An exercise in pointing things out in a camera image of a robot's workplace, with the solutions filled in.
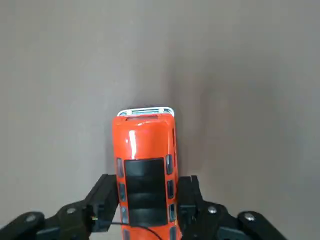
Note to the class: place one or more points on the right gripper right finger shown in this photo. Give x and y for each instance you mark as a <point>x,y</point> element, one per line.
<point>205,220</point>

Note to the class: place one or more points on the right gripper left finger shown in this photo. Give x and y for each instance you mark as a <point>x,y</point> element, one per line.
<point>75,217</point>

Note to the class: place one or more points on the orange-and-blue toy bus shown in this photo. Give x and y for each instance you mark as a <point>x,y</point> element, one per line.
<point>145,140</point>

